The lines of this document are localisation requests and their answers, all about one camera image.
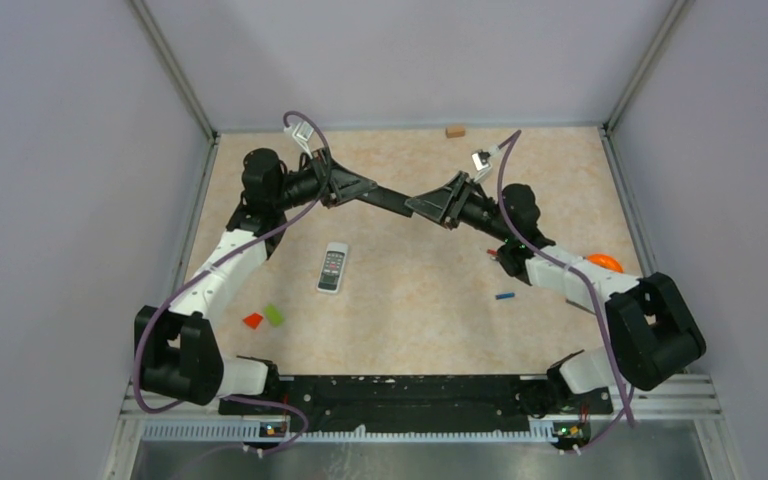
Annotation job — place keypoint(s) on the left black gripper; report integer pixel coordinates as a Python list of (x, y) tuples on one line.
[(329, 174)]

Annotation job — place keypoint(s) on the white remote control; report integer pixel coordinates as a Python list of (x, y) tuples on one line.
[(333, 268)]

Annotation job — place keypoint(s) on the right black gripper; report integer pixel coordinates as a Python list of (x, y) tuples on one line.
[(452, 199)]

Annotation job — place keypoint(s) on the orange tape roll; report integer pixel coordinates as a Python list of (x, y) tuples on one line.
[(606, 261)]

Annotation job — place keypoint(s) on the black remote control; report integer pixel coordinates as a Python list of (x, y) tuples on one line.
[(389, 200)]

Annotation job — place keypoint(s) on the green block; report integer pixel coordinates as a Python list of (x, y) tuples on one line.
[(273, 315)]

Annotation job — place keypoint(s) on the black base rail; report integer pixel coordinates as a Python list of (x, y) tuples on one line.
[(420, 403)]

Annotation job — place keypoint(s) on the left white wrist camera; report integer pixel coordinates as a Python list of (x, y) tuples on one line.
[(301, 133)]

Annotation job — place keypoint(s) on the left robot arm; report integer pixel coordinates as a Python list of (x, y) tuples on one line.
[(176, 351)]

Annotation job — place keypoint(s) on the brown wooden block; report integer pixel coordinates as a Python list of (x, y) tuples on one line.
[(455, 131)]

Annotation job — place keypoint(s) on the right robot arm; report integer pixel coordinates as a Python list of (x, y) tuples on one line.
[(651, 333)]

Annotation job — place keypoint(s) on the red block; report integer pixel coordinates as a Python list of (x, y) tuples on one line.
[(253, 320)]

